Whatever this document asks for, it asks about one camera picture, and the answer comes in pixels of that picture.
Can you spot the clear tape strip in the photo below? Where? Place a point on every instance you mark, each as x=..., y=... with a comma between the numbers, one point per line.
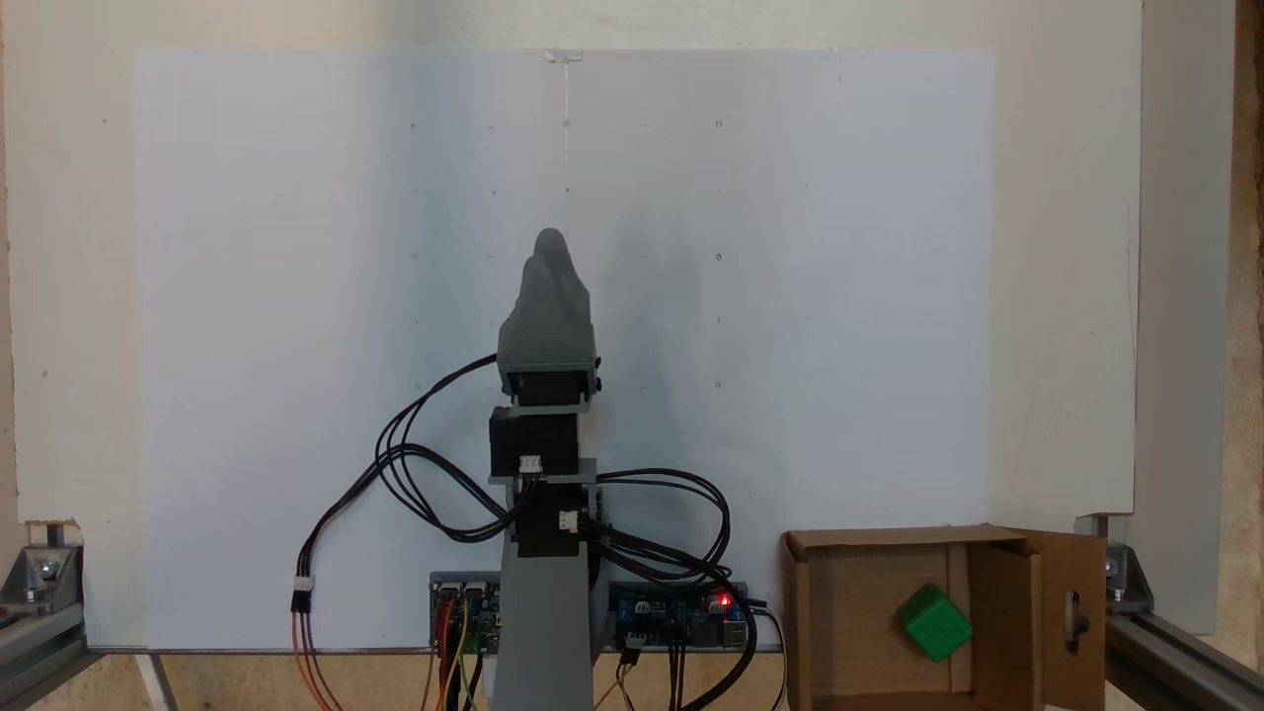
x=564, y=56

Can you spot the aluminium frame post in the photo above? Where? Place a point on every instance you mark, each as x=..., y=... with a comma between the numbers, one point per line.
x=30, y=647
x=1185, y=670

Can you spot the green circuit board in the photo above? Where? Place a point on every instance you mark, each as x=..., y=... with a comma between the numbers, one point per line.
x=476, y=592

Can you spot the open cardboard box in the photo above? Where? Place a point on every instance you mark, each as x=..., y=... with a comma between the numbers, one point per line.
x=859, y=622

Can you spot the metal corner bracket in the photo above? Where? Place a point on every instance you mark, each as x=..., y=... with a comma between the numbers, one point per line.
x=44, y=575
x=1128, y=585

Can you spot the blue circuit board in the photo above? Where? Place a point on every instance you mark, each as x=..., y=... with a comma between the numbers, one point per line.
x=671, y=620

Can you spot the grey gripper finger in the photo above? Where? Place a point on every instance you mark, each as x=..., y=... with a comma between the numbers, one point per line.
x=533, y=306
x=568, y=291

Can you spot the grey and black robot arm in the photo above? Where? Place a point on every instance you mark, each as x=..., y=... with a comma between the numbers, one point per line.
x=543, y=632

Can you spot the green die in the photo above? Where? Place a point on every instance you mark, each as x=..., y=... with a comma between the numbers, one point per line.
x=935, y=624

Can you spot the large white paper sheet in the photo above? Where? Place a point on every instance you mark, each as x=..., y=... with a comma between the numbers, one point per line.
x=296, y=247

